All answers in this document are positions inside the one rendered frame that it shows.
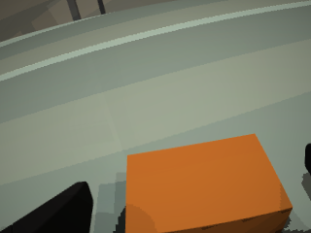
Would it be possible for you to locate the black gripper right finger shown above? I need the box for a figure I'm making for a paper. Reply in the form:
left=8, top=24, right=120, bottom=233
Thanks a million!
left=304, top=143, right=311, bottom=176

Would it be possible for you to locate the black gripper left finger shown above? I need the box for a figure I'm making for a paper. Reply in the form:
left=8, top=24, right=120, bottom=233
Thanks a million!
left=0, top=182, right=93, bottom=233

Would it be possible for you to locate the brown block with dark square face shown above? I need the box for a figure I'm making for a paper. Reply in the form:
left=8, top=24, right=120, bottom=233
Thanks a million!
left=125, top=133, right=293, bottom=233

